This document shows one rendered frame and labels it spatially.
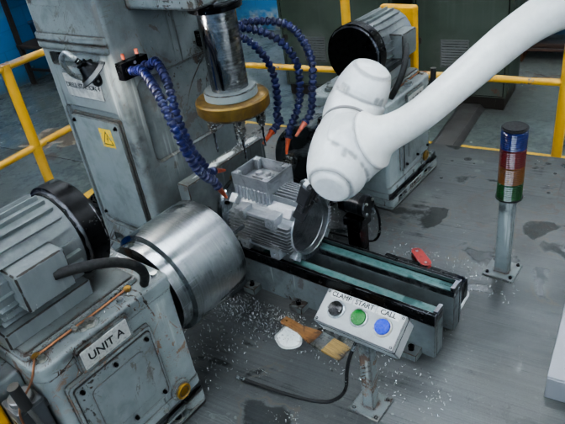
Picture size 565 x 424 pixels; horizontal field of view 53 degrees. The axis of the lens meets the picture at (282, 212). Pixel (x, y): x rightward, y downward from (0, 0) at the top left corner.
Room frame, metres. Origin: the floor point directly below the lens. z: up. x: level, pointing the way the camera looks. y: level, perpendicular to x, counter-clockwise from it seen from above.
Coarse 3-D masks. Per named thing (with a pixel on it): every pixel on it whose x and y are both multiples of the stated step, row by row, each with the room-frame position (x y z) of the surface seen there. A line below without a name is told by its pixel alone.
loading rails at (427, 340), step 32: (256, 256) 1.24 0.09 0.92; (320, 256) 1.23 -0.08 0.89; (352, 256) 1.17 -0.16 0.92; (384, 256) 1.14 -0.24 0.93; (256, 288) 1.23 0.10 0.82; (288, 288) 1.18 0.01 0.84; (320, 288) 1.10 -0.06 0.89; (352, 288) 1.04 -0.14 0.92; (384, 288) 1.10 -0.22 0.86; (416, 288) 1.04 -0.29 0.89; (448, 288) 1.00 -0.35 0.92; (416, 320) 0.93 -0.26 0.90; (448, 320) 0.98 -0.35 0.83; (416, 352) 0.91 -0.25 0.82
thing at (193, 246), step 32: (160, 224) 1.07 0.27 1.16; (192, 224) 1.06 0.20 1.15; (224, 224) 1.08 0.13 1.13; (128, 256) 1.02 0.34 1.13; (160, 256) 0.98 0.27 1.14; (192, 256) 0.99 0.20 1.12; (224, 256) 1.03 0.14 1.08; (192, 288) 0.94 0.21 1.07; (224, 288) 1.01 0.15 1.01; (192, 320) 0.96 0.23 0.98
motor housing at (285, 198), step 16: (288, 192) 1.22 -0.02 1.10; (256, 208) 1.23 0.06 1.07; (272, 208) 1.21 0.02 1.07; (288, 208) 1.19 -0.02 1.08; (320, 208) 1.27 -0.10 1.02; (240, 224) 1.24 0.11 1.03; (256, 224) 1.20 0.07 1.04; (288, 224) 1.16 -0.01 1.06; (304, 224) 1.28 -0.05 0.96; (320, 224) 1.26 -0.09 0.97; (256, 240) 1.21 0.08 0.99; (272, 240) 1.17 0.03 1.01; (288, 240) 1.14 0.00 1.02; (304, 240) 1.24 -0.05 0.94; (320, 240) 1.22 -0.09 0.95; (304, 256) 1.17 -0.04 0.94
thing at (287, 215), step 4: (232, 196) 1.28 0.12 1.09; (236, 196) 1.27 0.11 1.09; (232, 200) 1.27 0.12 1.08; (236, 200) 1.27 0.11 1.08; (284, 212) 1.16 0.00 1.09; (288, 212) 1.16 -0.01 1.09; (292, 212) 1.15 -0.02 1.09; (284, 216) 1.15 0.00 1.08; (288, 216) 1.15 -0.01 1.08; (292, 216) 1.15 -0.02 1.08; (292, 220) 1.15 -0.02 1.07; (328, 228) 1.25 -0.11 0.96; (328, 232) 1.25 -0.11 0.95; (292, 256) 1.15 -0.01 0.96; (296, 256) 1.15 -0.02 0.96; (300, 256) 1.16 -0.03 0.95; (296, 260) 1.14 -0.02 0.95; (300, 260) 1.16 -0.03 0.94
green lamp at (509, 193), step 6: (498, 186) 1.16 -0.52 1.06; (504, 186) 1.14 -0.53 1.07; (516, 186) 1.13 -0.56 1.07; (522, 186) 1.14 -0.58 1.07; (498, 192) 1.16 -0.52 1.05; (504, 192) 1.14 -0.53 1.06; (510, 192) 1.14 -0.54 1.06; (516, 192) 1.13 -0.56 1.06; (522, 192) 1.15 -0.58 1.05; (498, 198) 1.16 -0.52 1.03; (504, 198) 1.14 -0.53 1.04; (510, 198) 1.14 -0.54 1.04; (516, 198) 1.13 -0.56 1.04
